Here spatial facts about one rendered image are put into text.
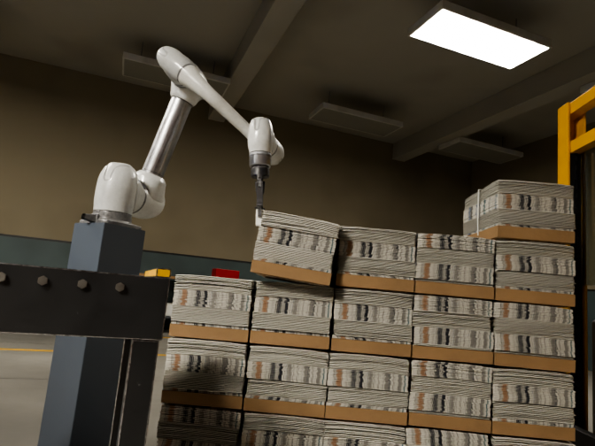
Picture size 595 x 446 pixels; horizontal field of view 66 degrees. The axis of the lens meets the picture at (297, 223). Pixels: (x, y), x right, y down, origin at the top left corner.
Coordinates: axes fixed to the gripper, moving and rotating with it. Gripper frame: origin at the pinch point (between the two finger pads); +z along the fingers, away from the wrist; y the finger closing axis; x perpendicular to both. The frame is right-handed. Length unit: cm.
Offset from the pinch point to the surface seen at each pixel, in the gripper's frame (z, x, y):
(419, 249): 14, -59, -14
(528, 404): 69, -95, -16
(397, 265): 20, -51, -14
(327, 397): 67, -25, -9
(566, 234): 9, -113, -18
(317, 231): 8.3, -21.2, -18.7
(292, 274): 23.6, -12.3, -17.9
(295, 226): 6.3, -13.3, -18.2
